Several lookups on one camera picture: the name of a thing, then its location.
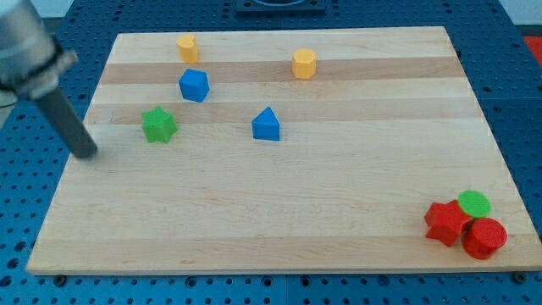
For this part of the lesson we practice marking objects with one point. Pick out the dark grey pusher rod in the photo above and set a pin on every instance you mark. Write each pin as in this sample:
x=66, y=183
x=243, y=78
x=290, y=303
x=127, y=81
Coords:
x=61, y=115

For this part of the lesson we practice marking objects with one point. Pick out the blue triangle block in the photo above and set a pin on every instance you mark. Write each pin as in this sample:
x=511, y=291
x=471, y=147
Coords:
x=266, y=126

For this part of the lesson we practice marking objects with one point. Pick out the yellow hexagon block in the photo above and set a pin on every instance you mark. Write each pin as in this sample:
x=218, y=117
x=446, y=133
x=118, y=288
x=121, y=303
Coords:
x=304, y=63

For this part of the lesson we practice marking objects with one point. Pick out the green star block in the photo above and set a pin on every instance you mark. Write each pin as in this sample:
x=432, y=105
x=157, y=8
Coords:
x=158, y=125

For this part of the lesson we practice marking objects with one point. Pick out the blue cube block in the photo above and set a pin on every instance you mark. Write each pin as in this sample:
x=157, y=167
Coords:
x=194, y=85

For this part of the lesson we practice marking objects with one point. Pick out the yellow heart block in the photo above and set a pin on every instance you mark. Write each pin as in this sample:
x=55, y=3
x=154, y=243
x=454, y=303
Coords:
x=187, y=48

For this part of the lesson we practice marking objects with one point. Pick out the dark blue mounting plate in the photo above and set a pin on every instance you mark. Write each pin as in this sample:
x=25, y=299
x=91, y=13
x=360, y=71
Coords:
x=278, y=6

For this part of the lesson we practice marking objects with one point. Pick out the wooden board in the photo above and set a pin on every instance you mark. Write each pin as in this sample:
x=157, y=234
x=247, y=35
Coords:
x=388, y=125

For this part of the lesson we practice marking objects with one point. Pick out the red star block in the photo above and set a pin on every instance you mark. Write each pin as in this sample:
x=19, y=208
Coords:
x=446, y=222

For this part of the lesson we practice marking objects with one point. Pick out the green cylinder block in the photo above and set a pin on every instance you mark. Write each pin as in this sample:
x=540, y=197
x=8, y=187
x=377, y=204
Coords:
x=474, y=203

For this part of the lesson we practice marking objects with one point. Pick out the red cylinder block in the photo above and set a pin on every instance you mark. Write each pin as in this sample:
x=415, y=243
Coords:
x=484, y=238

